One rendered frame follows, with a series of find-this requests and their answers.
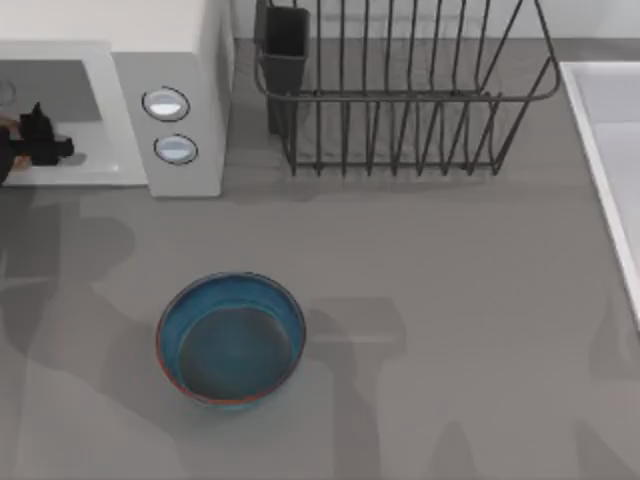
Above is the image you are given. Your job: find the white microwave door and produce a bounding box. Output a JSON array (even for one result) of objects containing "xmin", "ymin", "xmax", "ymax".
[{"xmin": 0, "ymin": 41, "xmax": 151, "ymax": 189}]

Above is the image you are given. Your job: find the round grey microwave knob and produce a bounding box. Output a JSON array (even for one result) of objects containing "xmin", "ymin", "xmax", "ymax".
[
  {"xmin": 141, "ymin": 85, "xmax": 192, "ymax": 123},
  {"xmin": 153, "ymin": 133, "xmax": 199, "ymax": 167}
]

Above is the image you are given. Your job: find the pale microwave oven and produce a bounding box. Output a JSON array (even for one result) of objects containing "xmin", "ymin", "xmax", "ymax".
[{"xmin": 0, "ymin": 0, "xmax": 236, "ymax": 199}]

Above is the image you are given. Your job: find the dark grey cutlery holder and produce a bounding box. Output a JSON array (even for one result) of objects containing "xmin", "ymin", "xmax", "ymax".
[{"xmin": 254, "ymin": 0, "xmax": 312, "ymax": 137}]

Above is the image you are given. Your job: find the blue bowl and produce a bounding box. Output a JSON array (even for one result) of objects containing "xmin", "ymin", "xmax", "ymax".
[{"xmin": 155, "ymin": 271, "xmax": 308, "ymax": 412}]

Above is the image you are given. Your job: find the white sink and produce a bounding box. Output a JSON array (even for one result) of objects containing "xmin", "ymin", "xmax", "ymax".
[{"xmin": 558, "ymin": 60, "xmax": 640, "ymax": 334}]

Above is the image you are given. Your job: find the dark grey wire dish rack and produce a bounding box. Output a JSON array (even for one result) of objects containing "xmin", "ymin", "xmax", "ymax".
[{"xmin": 253, "ymin": 0, "xmax": 561, "ymax": 178}]

